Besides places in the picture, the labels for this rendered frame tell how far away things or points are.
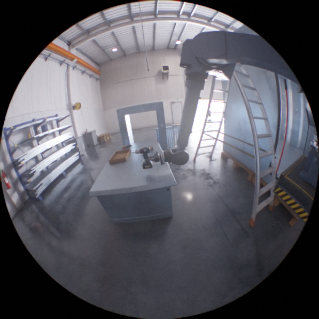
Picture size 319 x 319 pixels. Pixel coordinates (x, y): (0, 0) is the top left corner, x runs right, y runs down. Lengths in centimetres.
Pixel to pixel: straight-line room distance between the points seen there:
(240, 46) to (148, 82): 1056
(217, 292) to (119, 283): 96
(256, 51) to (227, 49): 16
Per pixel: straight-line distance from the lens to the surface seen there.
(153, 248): 140
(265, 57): 71
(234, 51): 73
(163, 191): 122
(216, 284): 137
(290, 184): 79
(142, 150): 113
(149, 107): 280
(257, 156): 144
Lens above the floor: 131
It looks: 25 degrees down
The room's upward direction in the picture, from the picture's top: 8 degrees counter-clockwise
